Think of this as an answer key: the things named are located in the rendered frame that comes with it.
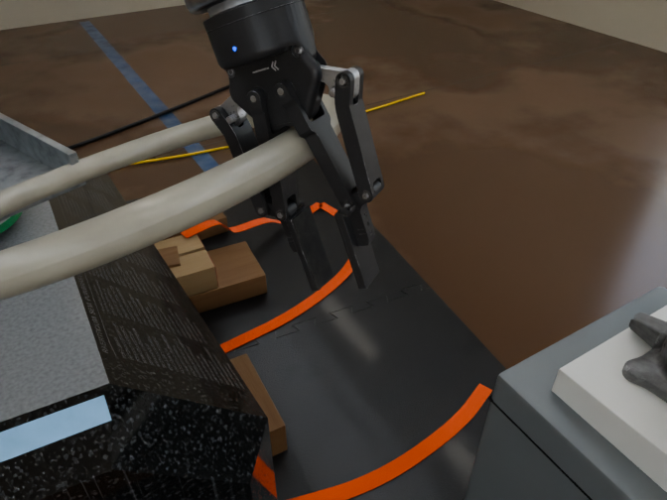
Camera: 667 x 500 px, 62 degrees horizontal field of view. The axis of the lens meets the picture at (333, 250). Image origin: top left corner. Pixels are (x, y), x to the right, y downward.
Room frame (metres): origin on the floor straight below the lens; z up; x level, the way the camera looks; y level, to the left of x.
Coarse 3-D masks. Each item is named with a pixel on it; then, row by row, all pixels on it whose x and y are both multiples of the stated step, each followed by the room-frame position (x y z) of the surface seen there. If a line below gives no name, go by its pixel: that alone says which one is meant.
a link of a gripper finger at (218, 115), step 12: (216, 108) 0.43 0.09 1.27; (216, 120) 0.42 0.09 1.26; (228, 132) 0.42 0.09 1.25; (240, 132) 0.42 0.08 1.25; (252, 132) 0.43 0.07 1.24; (228, 144) 0.42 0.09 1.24; (240, 144) 0.42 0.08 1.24; (252, 144) 0.43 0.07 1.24; (264, 192) 0.42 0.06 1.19; (264, 204) 0.40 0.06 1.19
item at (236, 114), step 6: (228, 102) 0.43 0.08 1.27; (234, 102) 0.43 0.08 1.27; (228, 108) 0.43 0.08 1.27; (234, 108) 0.43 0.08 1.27; (240, 108) 0.43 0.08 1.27; (228, 114) 0.43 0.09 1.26; (234, 114) 0.43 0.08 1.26; (240, 114) 0.43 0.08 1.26; (246, 114) 0.44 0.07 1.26; (228, 120) 0.42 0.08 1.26; (234, 120) 0.42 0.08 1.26; (240, 120) 0.42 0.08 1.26
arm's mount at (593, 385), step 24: (624, 336) 0.58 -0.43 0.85; (576, 360) 0.53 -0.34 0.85; (600, 360) 0.53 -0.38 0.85; (624, 360) 0.53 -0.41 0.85; (576, 384) 0.49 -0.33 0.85; (600, 384) 0.49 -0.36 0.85; (624, 384) 0.49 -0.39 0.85; (576, 408) 0.48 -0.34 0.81; (600, 408) 0.46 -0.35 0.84; (624, 408) 0.45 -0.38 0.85; (648, 408) 0.45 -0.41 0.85; (600, 432) 0.45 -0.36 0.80; (624, 432) 0.42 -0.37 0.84; (648, 432) 0.41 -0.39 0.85; (648, 456) 0.39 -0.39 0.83
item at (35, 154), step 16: (0, 128) 0.79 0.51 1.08; (16, 128) 0.75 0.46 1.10; (0, 144) 0.79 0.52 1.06; (16, 144) 0.77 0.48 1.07; (32, 144) 0.73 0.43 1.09; (48, 144) 0.69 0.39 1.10; (0, 160) 0.73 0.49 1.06; (16, 160) 0.73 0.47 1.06; (32, 160) 0.73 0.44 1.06; (48, 160) 0.70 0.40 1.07; (64, 160) 0.67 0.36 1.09; (0, 176) 0.68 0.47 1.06; (16, 176) 0.68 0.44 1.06; (32, 176) 0.68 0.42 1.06; (64, 192) 0.64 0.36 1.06
